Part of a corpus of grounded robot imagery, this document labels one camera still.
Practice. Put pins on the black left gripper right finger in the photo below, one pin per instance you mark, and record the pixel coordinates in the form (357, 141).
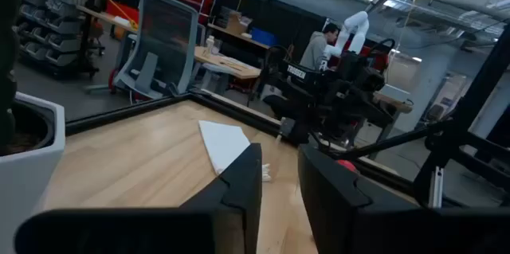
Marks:
(398, 230)

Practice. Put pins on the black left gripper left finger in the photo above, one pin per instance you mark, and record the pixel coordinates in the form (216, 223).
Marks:
(119, 232)

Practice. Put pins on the small red tomato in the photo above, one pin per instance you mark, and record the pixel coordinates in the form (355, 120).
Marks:
(346, 165)

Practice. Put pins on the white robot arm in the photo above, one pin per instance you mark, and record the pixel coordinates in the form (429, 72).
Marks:
(356, 27)

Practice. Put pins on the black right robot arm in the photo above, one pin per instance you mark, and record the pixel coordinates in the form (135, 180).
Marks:
(334, 87)

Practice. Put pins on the white hexagonal plant pot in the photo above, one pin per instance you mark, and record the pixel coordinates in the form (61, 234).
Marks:
(24, 190)

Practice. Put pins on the white folded cloth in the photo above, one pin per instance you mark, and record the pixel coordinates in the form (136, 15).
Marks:
(223, 142)

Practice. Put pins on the person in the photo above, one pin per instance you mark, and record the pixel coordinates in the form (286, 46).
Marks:
(315, 53)

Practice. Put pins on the light wooden desk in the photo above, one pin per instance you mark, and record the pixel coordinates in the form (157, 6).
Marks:
(223, 63)

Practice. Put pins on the grey mesh office chair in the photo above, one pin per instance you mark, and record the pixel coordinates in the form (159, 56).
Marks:
(167, 35)

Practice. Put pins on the white bottle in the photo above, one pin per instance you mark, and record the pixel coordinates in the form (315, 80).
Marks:
(209, 45)

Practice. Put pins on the shelf rack with grey bins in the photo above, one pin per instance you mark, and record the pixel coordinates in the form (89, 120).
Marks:
(60, 23)

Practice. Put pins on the blue plastic bin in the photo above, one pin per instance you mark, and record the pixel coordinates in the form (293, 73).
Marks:
(264, 37)

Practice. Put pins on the brown cardboard box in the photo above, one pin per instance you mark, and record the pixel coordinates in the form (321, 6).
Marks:
(238, 23)

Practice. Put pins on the black aluminium table frame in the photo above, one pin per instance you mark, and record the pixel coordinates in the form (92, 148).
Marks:
(119, 112)

